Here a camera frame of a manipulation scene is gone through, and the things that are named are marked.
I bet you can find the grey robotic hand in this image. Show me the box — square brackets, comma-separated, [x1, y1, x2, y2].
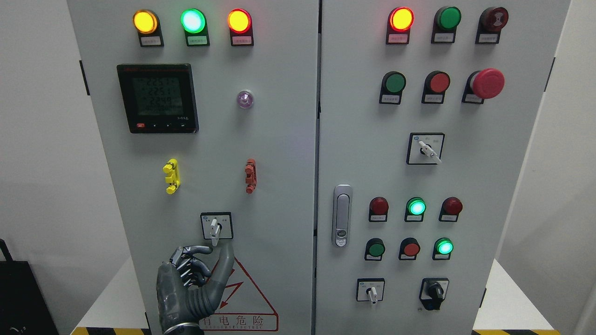
[156, 242, 234, 332]

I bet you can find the yellow test terminal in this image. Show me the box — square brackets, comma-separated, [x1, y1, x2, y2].
[163, 158, 181, 194]

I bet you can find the grey left cabinet door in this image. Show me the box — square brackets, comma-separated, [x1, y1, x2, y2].
[68, 0, 319, 335]

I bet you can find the white-handled rotary switch door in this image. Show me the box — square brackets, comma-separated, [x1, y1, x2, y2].
[200, 212, 234, 247]

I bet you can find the red push button upper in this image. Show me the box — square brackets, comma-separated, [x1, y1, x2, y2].
[421, 71, 451, 104]

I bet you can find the dark red indicator light left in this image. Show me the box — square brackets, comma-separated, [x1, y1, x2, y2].
[368, 197, 389, 222]

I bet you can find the green lit push button lower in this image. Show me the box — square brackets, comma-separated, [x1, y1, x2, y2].
[432, 237, 454, 261]

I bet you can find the green push button upper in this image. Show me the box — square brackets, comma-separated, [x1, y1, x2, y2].
[379, 71, 406, 105]

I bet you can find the red lit indicator light right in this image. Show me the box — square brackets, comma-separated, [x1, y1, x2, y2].
[386, 7, 414, 45]

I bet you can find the red emergency stop mushroom button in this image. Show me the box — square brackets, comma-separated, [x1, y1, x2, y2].
[461, 68, 505, 104]

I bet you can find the red push button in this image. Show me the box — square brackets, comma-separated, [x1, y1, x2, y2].
[398, 237, 420, 261]
[421, 71, 451, 104]

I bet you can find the small purple clear lamp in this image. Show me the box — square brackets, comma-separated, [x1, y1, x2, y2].
[237, 90, 255, 109]

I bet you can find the dark red indicator light right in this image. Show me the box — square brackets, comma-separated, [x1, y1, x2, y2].
[439, 197, 463, 222]

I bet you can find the black digital power meter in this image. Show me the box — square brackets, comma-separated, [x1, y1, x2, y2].
[117, 63, 199, 134]

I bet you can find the grey right cabinet door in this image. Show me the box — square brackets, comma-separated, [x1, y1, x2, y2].
[315, 0, 570, 335]

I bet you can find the green unlit indicator top right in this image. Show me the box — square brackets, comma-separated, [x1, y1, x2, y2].
[431, 6, 461, 44]

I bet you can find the grey cabinet door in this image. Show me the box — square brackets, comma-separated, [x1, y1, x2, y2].
[68, 0, 319, 335]
[315, 0, 570, 335]

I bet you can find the white-handled rotary switch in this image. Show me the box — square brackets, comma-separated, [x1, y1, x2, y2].
[356, 278, 385, 305]
[406, 132, 445, 165]

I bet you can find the red electric hazard warning sign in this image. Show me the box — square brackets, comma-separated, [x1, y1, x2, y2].
[199, 259, 279, 332]

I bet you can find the white-handled rotary switch lower right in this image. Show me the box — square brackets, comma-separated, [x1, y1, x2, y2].
[356, 278, 385, 305]

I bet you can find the red-orange indicator light left door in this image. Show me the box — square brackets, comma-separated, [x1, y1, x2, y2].
[227, 8, 254, 46]

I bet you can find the white-handled rotary switch upper right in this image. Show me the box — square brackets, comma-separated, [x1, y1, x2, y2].
[406, 132, 445, 165]

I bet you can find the red push button lower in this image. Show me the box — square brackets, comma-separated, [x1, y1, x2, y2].
[398, 237, 420, 261]

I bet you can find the green lit indicator middle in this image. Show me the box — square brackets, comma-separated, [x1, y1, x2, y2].
[404, 197, 427, 222]

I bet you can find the dark red indicator light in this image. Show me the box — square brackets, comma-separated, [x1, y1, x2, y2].
[439, 197, 463, 222]
[368, 197, 389, 222]

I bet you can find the dark red buzzer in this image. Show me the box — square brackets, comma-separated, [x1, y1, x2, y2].
[475, 7, 509, 45]

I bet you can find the red test terminal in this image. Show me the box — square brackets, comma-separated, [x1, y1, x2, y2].
[244, 158, 257, 194]

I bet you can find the yellow indicator light top left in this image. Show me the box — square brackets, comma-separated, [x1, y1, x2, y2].
[132, 9, 164, 47]

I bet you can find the chrome cabinet door handle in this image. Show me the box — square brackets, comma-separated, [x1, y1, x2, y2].
[332, 184, 352, 248]

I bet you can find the black knob selector switch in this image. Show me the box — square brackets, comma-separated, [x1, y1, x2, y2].
[419, 278, 449, 310]

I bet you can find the white platform base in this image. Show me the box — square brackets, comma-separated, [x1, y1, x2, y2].
[72, 258, 560, 335]

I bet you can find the black bag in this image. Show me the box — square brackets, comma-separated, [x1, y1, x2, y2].
[0, 239, 58, 335]

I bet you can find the green lit indicator light left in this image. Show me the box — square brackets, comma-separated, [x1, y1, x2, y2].
[180, 8, 210, 47]

